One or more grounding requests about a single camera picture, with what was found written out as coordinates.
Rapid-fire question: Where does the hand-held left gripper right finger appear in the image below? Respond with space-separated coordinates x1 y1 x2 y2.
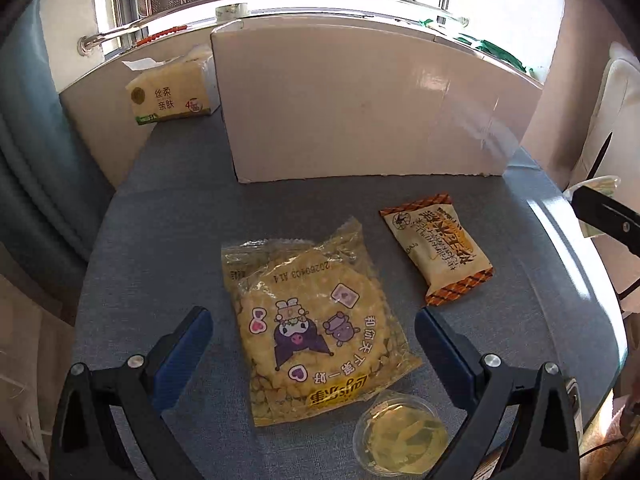
414 306 583 480

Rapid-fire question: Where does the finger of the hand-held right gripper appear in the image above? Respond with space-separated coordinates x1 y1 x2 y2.
571 184 640 257

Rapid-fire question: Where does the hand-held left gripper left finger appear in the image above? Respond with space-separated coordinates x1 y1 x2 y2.
50 306 214 480

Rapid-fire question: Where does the brown plaid-edged snack packet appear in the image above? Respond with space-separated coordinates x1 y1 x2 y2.
379 191 496 307

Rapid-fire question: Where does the yellow cartoon cracker packet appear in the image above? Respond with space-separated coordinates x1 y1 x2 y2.
221 216 423 428

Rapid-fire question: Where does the white cardboard box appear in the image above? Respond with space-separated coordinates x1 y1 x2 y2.
210 12 545 184

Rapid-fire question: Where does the clear jelly cup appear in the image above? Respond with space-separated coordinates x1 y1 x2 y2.
352 390 451 479

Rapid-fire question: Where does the white chair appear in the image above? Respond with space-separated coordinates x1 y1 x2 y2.
565 42 640 311

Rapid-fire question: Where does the brown cardboard box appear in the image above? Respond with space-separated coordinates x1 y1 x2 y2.
0 245 76 480

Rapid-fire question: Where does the green crumpled wrapper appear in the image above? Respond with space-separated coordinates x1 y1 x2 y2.
420 15 544 84

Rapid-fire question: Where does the yellow tissue pack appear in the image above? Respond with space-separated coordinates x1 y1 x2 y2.
122 45 221 126

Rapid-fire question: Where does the blue curtain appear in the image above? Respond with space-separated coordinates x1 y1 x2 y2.
0 0 117 311

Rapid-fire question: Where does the orange beaded stick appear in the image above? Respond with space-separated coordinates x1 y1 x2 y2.
137 27 189 46

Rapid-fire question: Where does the tape roll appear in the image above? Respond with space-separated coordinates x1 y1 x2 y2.
215 2 250 21

